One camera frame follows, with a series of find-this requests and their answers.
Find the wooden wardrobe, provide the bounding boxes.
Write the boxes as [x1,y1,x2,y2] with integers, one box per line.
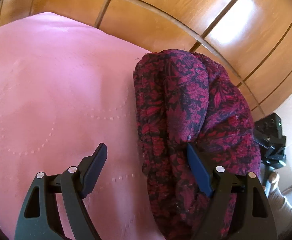
[0,0,292,120]

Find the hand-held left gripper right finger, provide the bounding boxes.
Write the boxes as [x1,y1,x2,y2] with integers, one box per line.
[187,143,278,240]

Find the person's right hand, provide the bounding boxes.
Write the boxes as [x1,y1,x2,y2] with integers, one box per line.
[262,171,281,193]

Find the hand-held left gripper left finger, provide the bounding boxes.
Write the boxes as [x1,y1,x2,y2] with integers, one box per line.
[14,143,108,240]

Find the dark red floral garment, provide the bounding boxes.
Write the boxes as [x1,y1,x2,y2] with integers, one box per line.
[132,49,261,240]

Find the pink bed sheet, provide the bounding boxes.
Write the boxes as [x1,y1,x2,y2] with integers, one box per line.
[0,12,166,240]

